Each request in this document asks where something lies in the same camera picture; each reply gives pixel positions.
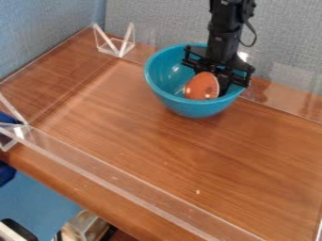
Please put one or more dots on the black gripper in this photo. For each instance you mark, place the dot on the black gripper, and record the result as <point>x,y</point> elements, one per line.
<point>217,57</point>

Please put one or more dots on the brown white toy mushroom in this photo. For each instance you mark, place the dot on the brown white toy mushroom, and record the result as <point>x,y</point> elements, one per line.
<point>202,87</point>

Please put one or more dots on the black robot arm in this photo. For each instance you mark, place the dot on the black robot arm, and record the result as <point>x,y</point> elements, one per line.
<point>230,15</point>

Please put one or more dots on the blue plastic bowl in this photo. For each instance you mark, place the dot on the blue plastic bowl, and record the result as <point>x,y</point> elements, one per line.
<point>166,75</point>

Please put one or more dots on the clear acrylic back barrier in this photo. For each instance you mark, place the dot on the clear acrylic back barrier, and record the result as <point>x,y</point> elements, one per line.
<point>268,92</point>

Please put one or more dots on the clear acrylic barrier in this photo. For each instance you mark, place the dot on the clear acrylic barrier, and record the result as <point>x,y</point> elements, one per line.
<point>268,92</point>
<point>177,211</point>

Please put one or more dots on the clear acrylic front barrier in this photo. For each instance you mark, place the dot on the clear acrylic front barrier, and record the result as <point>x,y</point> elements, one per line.
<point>177,211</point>

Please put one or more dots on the metal object under table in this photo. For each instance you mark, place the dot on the metal object under table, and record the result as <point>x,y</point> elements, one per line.
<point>85,227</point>

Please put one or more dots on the black white object bottom-left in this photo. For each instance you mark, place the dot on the black white object bottom-left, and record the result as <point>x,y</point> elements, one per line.
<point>14,232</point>

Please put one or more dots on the clear acrylic corner bracket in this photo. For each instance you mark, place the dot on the clear acrylic corner bracket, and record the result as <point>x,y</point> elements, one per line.
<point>113,46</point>

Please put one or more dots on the clear acrylic left bracket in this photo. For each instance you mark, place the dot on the clear acrylic left bracket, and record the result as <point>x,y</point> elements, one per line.
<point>14,125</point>

